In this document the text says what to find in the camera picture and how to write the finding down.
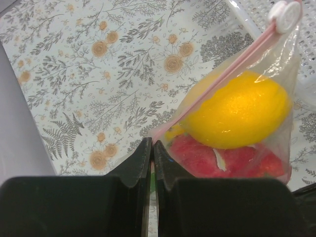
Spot red fake dragon fruit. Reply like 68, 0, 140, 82
169, 134, 285, 178

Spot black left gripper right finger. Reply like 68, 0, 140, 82
154, 142, 310, 237

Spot white plastic mesh basket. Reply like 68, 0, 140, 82
226, 0, 316, 107

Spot floral patterned table mat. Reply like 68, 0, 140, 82
0, 0, 316, 189

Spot yellow fake lemon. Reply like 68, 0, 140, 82
180, 71, 292, 149

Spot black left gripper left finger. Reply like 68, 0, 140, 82
0, 138, 152, 237

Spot clear zip top bag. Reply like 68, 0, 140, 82
151, 0, 303, 183

